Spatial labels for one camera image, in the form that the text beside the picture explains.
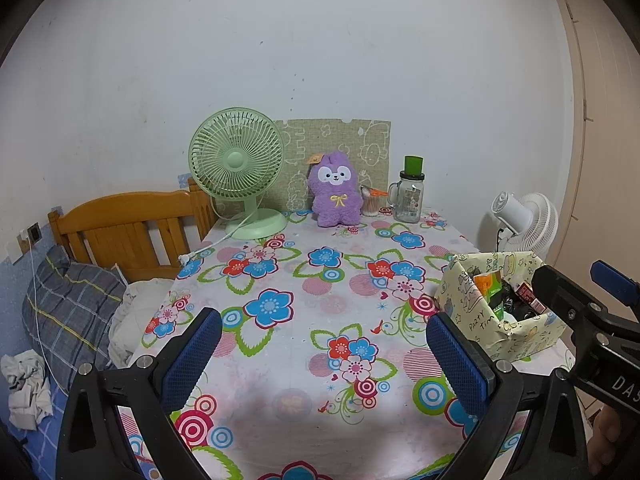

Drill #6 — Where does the beige folded blanket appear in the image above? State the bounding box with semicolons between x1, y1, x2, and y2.
109;277;176;368

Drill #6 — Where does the beige door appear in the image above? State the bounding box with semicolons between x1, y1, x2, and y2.
549;0;640;281

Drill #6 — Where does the glass jar mug green lid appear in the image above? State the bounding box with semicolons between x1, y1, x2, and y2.
387;156;426;223

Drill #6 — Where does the orange green packet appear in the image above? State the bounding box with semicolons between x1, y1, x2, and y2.
472;270;506;318

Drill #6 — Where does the person's right hand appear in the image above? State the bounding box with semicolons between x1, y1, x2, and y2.
586;404;628;476

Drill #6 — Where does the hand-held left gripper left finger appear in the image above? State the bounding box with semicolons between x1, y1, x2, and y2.
56;306;223;480

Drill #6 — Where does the wooden bed headboard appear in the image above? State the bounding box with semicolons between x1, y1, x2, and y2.
47;178;218;281

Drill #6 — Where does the yellow printed paper box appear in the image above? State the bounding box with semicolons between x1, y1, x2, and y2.
434;251;568;363

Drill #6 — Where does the grey plaid pillow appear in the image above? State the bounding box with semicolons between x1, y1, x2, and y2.
21;246;128;393

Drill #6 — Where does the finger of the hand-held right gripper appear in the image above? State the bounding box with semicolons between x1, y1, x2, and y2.
590;260;640;331
531;265;618;361

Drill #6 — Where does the floral tablecloth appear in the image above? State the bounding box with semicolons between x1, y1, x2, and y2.
112;207;576;480

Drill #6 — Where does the crumpled white cloth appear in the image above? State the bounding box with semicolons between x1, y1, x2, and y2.
0;350;53;431

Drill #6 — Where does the dark red small packet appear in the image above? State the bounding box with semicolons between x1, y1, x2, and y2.
515;281;548;313

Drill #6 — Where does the white standing fan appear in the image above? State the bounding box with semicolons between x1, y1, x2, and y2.
477;191;559;266

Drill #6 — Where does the black plastic bag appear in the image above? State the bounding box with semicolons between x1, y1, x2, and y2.
500;280;538;323

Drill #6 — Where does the white charging cable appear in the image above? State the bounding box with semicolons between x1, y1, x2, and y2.
20;230;56;376

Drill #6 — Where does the green patterned board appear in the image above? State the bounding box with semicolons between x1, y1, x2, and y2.
272;119;392;211

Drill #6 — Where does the blue checked bed sheet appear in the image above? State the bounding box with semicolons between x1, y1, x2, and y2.
0;385;151;480

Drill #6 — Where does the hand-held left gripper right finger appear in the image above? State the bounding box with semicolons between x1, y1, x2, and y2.
425;312;591;480

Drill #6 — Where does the small container orange lid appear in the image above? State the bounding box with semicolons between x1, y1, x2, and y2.
361;186;388;217

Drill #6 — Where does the white fan power cord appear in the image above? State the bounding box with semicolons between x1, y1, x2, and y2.
178;207;261;266

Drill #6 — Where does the green desk fan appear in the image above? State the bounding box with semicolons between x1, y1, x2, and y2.
188;107;288;242

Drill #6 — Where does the purple plush toy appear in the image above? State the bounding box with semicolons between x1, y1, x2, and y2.
306;152;363;227

